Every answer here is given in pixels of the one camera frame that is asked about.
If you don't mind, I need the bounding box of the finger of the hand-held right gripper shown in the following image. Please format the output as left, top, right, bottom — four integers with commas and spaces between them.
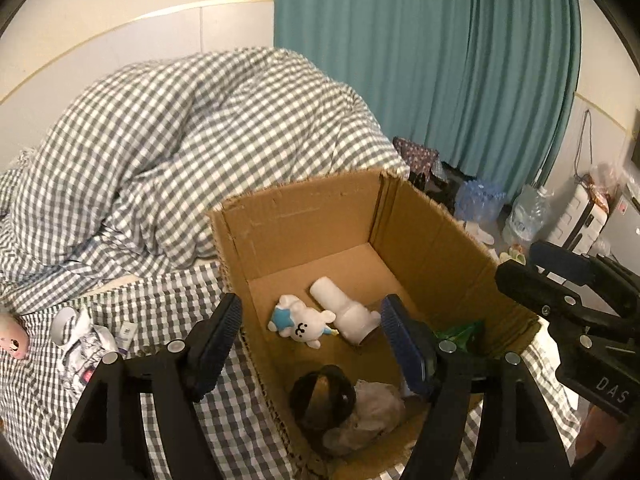
530, 241, 594, 286
495, 260, 622, 329

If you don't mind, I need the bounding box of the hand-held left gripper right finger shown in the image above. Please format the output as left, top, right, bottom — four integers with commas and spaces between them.
380, 294, 573, 480

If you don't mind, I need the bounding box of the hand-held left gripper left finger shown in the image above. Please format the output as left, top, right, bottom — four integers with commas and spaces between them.
50, 292, 244, 480

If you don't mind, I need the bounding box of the green transparent packet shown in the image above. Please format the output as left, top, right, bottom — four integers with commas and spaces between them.
434, 321, 486, 356

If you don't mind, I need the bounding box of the white plastic bottle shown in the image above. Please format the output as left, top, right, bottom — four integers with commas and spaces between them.
309, 277, 383, 347

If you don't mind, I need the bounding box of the white plush toy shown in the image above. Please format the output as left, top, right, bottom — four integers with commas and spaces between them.
268, 294, 341, 350

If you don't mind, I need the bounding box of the white toothpaste tube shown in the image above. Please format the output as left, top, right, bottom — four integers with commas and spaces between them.
97, 322, 138, 361

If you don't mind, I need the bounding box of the cardboard box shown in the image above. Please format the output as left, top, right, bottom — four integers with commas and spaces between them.
207, 169, 543, 480

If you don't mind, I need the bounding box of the black and white tissue pack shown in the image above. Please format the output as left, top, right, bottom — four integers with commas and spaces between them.
57, 325, 121, 391

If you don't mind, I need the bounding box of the tape roll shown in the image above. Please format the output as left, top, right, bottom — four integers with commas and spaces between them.
51, 306, 91, 348

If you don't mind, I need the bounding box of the plastic bag with red items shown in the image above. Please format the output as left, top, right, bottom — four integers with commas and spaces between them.
580, 162, 626, 211

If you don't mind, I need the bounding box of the person's right hand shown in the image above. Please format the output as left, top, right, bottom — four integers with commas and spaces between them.
575, 402, 619, 467

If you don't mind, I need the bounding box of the white suitcase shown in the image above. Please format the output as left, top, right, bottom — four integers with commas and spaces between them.
545, 182, 611, 256

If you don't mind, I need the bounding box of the large clear water jug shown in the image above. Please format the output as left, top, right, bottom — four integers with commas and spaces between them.
502, 184, 551, 248

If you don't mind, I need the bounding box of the crumpled clear plastic bag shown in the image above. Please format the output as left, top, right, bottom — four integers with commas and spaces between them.
322, 380, 406, 456

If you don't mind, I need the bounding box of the grey cabinet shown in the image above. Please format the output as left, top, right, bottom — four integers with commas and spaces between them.
597, 180, 640, 261

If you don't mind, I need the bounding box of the white slipper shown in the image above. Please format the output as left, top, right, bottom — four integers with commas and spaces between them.
462, 220, 496, 246

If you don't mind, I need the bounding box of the pack of water bottles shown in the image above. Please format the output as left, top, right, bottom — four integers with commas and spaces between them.
455, 177, 507, 223

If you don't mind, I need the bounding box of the patterned shopping bag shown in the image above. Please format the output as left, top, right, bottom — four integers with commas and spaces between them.
392, 136, 441, 181

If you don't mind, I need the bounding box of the grey checked bed sheet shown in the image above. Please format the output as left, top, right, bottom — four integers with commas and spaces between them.
0, 260, 583, 480

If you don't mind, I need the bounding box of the grey checked duvet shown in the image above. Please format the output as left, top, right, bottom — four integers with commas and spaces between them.
0, 47, 411, 313

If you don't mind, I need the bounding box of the pink plush toy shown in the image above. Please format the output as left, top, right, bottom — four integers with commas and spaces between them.
0, 310, 30, 361

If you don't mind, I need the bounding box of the teal curtain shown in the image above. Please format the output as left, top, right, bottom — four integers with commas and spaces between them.
272, 0, 583, 211

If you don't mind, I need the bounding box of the wall cable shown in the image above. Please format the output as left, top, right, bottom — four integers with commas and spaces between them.
530, 107, 593, 191

